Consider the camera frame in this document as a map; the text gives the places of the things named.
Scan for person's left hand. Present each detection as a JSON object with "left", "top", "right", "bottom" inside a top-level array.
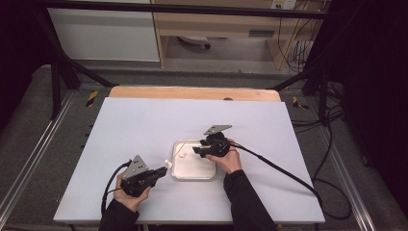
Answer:
[{"left": 113, "top": 172, "right": 152, "bottom": 213}]

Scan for black frame crossbar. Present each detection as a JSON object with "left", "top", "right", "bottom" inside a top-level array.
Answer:
[{"left": 32, "top": 0, "right": 330, "bottom": 20}]

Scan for person's right hand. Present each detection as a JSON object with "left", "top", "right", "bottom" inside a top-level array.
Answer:
[{"left": 205, "top": 138, "right": 243, "bottom": 175}]

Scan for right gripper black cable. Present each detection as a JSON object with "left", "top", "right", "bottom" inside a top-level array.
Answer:
[{"left": 229, "top": 141, "right": 353, "bottom": 221}]

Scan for yellow black tape strip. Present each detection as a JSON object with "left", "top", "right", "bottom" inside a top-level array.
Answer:
[
  {"left": 292, "top": 95, "right": 309, "bottom": 111},
  {"left": 85, "top": 90, "right": 99, "bottom": 108}
]

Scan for white table board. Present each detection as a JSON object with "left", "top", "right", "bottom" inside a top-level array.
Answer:
[{"left": 52, "top": 96, "right": 326, "bottom": 224}]

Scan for wooden table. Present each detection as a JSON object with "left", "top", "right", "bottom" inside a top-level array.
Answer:
[{"left": 108, "top": 85, "right": 282, "bottom": 103}]

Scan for black hanging cables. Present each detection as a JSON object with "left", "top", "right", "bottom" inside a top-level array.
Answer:
[{"left": 276, "top": 0, "right": 325, "bottom": 74}]

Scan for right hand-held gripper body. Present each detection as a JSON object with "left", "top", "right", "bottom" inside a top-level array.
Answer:
[{"left": 199, "top": 124, "right": 233, "bottom": 159}]

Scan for square metal tray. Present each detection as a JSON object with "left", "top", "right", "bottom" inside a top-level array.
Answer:
[{"left": 170, "top": 139, "right": 217, "bottom": 181}]

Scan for black floor cables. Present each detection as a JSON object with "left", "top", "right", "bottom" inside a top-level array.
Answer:
[{"left": 290, "top": 81, "right": 346, "bottom": 135}]

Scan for white cabinet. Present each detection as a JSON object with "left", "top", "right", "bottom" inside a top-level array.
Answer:
[{"left": 47, "top": 0, "right": 161, "bottom": 63}]

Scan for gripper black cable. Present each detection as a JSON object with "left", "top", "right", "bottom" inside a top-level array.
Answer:
[
  {"left": 100, "top": 159, "right": 134, "bottom": 218},
  {"left": 229, "top": 141, "right": 353, "bottom": 221}
]

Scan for white power outlet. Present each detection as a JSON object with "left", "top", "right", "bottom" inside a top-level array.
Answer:
[{"left": 270, "top": 0, "right": 297, "bottom": 11}]

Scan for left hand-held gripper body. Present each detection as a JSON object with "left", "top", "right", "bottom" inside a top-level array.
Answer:
[{"left": 119, "top": 154, "right": 159, "bottom": 198}]

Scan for aluminium floor rail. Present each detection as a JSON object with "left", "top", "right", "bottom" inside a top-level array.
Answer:
[
  {"left": 0, "top": 90, "right": 77, "bottom": 219},
  {"left": 316, "top": 121, "right": 377, "bottom": 231}
]

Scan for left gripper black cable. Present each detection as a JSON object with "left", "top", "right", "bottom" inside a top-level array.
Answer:
[{"left": 100, "top": 159, "right": 134, "bottom": 218}]

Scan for dark curtain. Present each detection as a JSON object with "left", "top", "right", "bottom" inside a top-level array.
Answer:
[
  {"left": 0, "top": 0, "right": 52, "bottom": 131},
  {"left": 325, "top": 0, "right": 408, "bottom": 219}
]

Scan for chair base with wheel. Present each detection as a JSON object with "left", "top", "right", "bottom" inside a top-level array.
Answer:
[{"left": 177, "top": 36, "right": 212, "bottom": 50}]

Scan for black frame stand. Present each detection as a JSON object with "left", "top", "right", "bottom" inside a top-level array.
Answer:
[
  {"left": 271, "top": 47, "right": 332, "bottom": 124},
  {"left": 33, "top": 9, "right": 118, "bottom": 120}
]

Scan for light wooden desk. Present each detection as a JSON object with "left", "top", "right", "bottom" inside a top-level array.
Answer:
[{"left": 150, "top": 0, "right": 325, "bottom": 70}]

